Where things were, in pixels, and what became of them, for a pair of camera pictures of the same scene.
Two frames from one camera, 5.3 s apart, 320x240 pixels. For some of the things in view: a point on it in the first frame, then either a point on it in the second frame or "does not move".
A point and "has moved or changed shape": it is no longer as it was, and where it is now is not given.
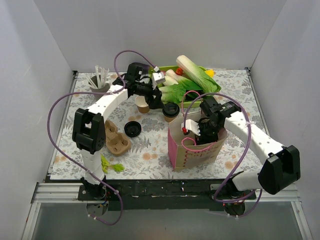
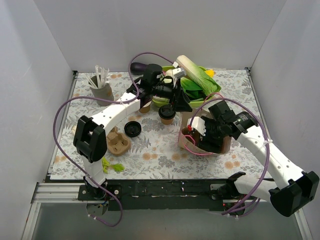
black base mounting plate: x=200 y=195 does not move
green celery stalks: x=106 y=165 does not move
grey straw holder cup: x=104 y=89 does not move
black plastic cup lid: x=170 y=109 has moved or changed shape
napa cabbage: x=197 y=74 does not move
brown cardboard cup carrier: x=116 y=142 does not move
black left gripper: x=154 y=99 to x=178 y=95
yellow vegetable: x=210 y=72 does not move
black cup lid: x=132 y=128 does not move
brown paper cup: x=169 y=119 has moved or changed shape
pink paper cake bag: x=183 y=154 has moved or changed shape
